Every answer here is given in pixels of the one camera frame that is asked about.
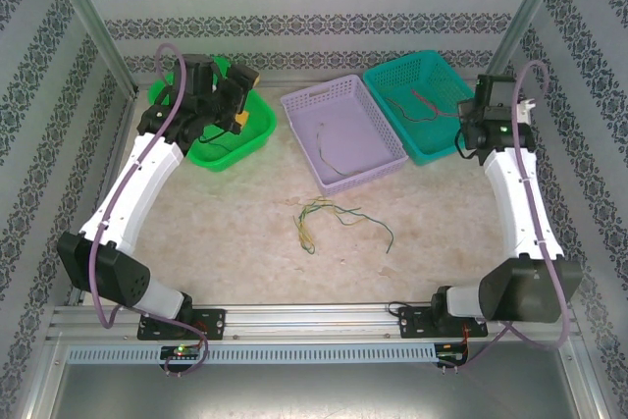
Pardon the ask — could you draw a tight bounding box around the yellow green striped wire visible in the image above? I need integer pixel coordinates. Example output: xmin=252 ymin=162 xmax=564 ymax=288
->
xmin=315 ymin=122 xmax=362 ymax=178
xmin=303 ymin=196 xmax=364 ymax=229
xmin=292 ymin=198 xmax=318 ymax=256

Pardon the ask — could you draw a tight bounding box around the bundle of coloured wires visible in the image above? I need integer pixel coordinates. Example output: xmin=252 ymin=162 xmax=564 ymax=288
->
xmin=338 ymin=206 xmax=395 ymax=254

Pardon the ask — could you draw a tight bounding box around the green plastic basket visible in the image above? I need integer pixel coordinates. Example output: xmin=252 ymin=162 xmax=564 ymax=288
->
xmin=147 ymin=56 xmax=280 ymax=174

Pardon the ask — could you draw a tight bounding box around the teal plastic basket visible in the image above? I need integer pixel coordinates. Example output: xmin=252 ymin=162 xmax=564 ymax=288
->
xmin=362 ymin=49 xmax=492 ymax=166

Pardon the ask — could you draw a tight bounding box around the lilac plastic basket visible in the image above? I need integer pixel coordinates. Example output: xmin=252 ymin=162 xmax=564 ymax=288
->
xmin=280 ymin=74 xmax=408 ymax=198

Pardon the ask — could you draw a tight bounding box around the small circuit board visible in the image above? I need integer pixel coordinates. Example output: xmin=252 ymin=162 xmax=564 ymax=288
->
xmin=438 ymin=343 xmax=470 ymax=364
xmin=160 ymin=345 xmax=203 ymax=360

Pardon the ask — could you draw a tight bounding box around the grey metal sheet panel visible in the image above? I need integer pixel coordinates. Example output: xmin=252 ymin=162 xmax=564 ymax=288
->
xmin=48 ymin=362 xmax=590 ymax=419

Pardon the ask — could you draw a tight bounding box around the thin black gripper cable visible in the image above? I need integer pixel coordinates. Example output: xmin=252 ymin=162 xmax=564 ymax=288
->
xmin=454 ymin=131 xmax=485 ymax=161

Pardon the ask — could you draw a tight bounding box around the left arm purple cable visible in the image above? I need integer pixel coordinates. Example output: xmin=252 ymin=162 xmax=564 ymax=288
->
xmin=87 ymin=43 xmax=210 ymax=376

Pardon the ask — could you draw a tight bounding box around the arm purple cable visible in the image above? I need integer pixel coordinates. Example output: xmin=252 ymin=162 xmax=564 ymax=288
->
xmin=87 ymin=43 xmax=210 ymax=376
xmin=458 ymin=59 xmax=573 ymax=374

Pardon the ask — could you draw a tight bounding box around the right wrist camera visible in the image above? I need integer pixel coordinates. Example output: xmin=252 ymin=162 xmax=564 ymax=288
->
xmin=513 ymin=96 xmax=536 ymax=122

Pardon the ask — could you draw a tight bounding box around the aluminium frame post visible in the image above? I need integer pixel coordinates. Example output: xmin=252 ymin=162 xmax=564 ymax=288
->
xmin=41 ymin=0 xmax=141 ymax=96
xmin=479 ymin=0 xmax=573 ymax=91

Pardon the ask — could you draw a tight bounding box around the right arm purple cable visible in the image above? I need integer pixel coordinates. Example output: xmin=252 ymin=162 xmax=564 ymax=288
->
xmin=458 ymin=59 xmax=573 ymax=374

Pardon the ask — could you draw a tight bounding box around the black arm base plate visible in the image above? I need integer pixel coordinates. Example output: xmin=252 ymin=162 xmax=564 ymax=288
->
xmin=396 ymin=305 xmax=490 ymax=340
xmin=136 ymin=308 xmax=227 ymax=341

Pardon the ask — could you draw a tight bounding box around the long aluminium base rail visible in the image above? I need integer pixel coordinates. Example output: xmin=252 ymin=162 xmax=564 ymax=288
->
xmin=46 ymin=303 xmax=583 ymax=341

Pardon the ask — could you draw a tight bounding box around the white slotted cable duct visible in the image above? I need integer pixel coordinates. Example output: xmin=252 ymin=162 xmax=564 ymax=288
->
xmin=65 ymin=343 xmax=438 ymax=365

